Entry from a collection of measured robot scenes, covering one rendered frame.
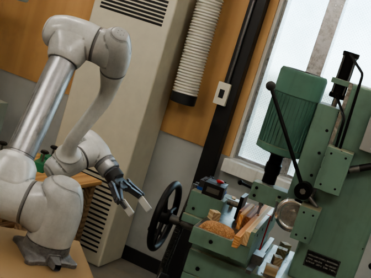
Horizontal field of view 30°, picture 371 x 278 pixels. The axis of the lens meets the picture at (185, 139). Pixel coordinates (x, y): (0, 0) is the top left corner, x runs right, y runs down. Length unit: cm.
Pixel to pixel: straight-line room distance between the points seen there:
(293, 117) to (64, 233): 89
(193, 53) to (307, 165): 163
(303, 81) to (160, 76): 166
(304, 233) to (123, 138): 186
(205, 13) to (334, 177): 184
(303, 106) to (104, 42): 74
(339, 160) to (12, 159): 108
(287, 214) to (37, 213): 86
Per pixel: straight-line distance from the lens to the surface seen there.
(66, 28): 250
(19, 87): 479
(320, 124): 248
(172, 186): 264
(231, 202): 264
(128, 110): 401
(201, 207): 262
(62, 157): 278
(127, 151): 402
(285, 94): 248
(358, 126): 243
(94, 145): 288
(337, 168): 237
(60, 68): 246
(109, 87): 260
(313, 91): 248
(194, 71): 397
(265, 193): 257
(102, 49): 248
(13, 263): 230
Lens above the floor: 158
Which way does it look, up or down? 10 degrees down
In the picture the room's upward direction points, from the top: 17 degrees clockwise
